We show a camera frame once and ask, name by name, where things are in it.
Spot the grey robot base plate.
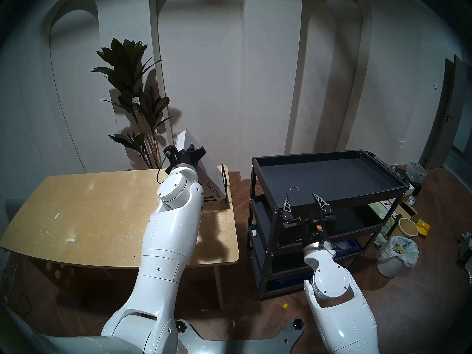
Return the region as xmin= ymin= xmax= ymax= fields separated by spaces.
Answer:
xmin=176 ymin=318 xmax=306 ymax=354

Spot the tall green potted plant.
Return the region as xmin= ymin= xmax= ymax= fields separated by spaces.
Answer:
xmin=91 ymin=38 xmax=174 ymax=169

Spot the green white paper bag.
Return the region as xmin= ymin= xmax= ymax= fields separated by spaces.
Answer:
xmin=369 ymin=201 xmax=397 ymax=234

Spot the white bin with plastic bag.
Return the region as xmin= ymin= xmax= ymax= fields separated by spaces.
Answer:
xmin=376 ymin=235 xmax=420 ymax=278

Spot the brown cardboard box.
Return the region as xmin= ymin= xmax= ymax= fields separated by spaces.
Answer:
xmin=395 ymin=204 xmax=424 ymax=225

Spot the grey door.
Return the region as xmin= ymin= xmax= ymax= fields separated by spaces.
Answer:
xmin=420 ymin=55 xmax=469 ymax=169

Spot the black three-shelf utility cart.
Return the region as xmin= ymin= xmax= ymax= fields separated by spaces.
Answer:
xmin=248 ymin=150 xmax=410 ymax=299

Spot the round beige bowl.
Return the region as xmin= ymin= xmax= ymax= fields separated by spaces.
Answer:
xmin=397 ymin=218 xmax=419 ymax=237

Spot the clear plastic storage box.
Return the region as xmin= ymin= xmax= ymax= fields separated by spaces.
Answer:
xmin=406 ymin=162 xmax=428 ymax=183

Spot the light wooden table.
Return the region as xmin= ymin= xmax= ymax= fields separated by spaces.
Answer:
xmin=0 ymin=165 xmax=239 ymax=309

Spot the black wire book stand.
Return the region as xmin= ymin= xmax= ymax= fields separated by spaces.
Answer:
xmin=201 ymin=164 xmax=230 ymax=206

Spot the white boxed book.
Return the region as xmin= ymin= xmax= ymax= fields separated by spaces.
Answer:
xmin=174 ymin=129 xmax=227 ymax=204

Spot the blue bin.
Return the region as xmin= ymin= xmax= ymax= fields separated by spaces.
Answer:
xmin=324 ymin=239 xmax=362 ymax=253

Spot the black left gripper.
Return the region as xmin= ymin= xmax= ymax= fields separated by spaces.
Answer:
xmin=163 ymin=143 xmax=206 ymax=170

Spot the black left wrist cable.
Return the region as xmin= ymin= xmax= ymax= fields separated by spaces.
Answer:
xmin=156 ymin=156 xmax=174 ymax=184

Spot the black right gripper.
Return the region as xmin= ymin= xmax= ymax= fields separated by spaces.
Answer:
xmin=282 ymin=193 xmax=337 ymax=244

